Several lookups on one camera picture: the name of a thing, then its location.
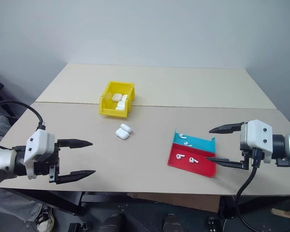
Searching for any dark rounded shape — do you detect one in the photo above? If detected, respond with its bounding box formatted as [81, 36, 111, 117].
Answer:
[98, 213, 123, 232]
[161, 213, 184, 232]

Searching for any teal plastic tray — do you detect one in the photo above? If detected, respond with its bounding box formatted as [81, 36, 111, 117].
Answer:
[172, 128, 217, 155]

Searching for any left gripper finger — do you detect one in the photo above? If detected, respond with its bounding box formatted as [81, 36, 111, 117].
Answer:
[54, 170, 97, 185]
[57, 139, 94, 149]

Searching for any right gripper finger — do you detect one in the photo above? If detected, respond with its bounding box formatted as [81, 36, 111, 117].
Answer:
[208, 122, 245, 134]
[205, 156, 246, 170]

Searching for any yellow plastic bin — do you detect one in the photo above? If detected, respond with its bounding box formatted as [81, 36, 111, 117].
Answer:
[98, 81, 136, 119]

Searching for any black table frame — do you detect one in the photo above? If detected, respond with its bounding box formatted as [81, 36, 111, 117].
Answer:
[4, 188, 290, 219]

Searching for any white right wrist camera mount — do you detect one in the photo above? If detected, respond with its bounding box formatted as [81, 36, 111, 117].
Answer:
[240, 119, 273, 164]

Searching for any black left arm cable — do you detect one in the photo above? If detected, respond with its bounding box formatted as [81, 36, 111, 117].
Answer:
[0, 100, 47, 131]

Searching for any black and white sneaker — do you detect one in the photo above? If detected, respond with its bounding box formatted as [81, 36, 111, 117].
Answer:
[35, 205, 55, 232]

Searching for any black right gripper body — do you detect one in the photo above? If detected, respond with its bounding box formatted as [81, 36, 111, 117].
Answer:
[241, 146, 265, 171]

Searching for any light wooden piece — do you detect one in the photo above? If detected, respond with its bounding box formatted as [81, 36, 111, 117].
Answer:
[270, 207, 290, 221]

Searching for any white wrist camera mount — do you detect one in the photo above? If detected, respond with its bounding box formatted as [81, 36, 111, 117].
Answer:
[240, 119, 273, 164]
[23, 129, 49, 180]

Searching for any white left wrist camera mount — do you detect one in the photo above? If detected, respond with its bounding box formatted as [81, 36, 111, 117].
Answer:
[23, 129, 49, 180]

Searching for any red plastic tray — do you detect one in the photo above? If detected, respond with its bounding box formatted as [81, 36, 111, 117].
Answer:
[167, 143, 218, 178]

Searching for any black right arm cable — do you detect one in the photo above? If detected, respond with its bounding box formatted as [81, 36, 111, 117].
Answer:
[233, 147, 265, 232]

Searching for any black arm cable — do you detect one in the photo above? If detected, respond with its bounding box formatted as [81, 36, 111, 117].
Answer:
[0, 100, 47, 131]
[233, 147, 265, 232]

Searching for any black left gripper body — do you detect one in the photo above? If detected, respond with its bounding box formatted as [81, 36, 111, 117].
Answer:
[32, 134, 61, 184]

